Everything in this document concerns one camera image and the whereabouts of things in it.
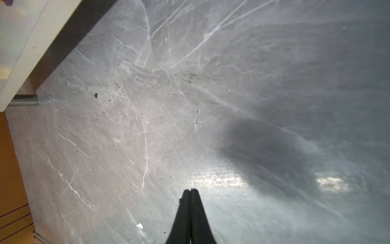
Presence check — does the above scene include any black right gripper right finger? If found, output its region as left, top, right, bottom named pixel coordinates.
left=191, top=189, right=216, bottom=244

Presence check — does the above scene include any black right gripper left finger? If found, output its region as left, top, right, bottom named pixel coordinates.
left=166, top=190, right=191, bottom=244

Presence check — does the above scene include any white two-tier shelf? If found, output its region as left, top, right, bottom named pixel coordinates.
left=1, top=1, right=115, bottom=111

